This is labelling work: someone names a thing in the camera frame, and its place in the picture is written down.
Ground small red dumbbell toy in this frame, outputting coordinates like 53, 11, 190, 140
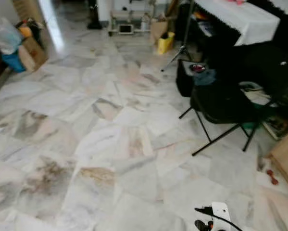
266, 169, 279, 186

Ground light wooden cabinet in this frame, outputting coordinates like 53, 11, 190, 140
268, 126, 288, 194

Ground green plastic bin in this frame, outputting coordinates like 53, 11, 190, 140
241, 118, 274, 131

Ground black folding chair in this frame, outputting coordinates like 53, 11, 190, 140
179, 43, 288, 156

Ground stack of books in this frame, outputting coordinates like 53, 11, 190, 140
262, 113, 288, 141

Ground white papers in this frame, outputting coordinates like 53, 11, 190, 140
240, 81, 279, 114

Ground black box stool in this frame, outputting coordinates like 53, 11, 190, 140
176, 60, 208, 98

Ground blue cloth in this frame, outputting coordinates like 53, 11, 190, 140
194, 70, 216, 86

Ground red bowl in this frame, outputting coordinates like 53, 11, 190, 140
190, 64, 206, 74

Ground yellow plastic container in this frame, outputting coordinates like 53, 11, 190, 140
157, 32, 175, 54

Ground black tripod stand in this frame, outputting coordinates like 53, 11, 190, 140
161, 0, 195, 73

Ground small brown cardboard box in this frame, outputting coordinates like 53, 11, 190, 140
150, 18, 169, 45

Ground large white tablecloth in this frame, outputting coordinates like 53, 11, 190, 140
194, 0, 280, 47

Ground black fan base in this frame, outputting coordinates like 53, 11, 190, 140
87, 0, 103, 30

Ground small white tablecloth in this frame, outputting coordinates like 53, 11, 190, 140
268, 0, 288, 15

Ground large brown cardboard box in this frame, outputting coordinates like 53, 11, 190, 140
18, 36, 49, 72

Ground blue bucket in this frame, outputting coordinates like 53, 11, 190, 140
1, 51, 27, 73

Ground orange round item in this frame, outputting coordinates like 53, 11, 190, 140
19, 25, 33, 39

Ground white plastic bag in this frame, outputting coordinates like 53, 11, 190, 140
0, 18, 23, 55

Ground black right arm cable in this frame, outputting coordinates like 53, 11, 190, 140
195, 206, 244, 231

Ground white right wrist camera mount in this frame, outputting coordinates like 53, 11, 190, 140
211, 202, 231, 231

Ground white wire rack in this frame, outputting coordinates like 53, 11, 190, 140
108, 0, 156, 37

